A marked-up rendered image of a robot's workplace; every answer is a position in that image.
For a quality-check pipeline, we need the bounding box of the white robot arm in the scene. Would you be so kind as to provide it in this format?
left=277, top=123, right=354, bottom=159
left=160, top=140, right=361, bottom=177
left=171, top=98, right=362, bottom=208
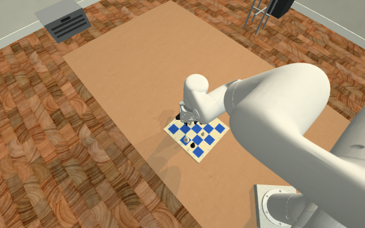
left=179, top=63, right=365, bottom=228

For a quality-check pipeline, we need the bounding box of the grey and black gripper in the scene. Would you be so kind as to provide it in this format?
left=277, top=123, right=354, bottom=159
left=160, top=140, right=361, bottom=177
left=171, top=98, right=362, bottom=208
left=176, top=106, right=197, bottom=126

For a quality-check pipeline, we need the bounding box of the blue and cream chessboard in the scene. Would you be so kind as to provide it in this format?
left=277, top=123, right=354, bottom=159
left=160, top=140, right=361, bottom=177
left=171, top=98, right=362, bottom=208
left=164, top=118, right=229, bottom=163

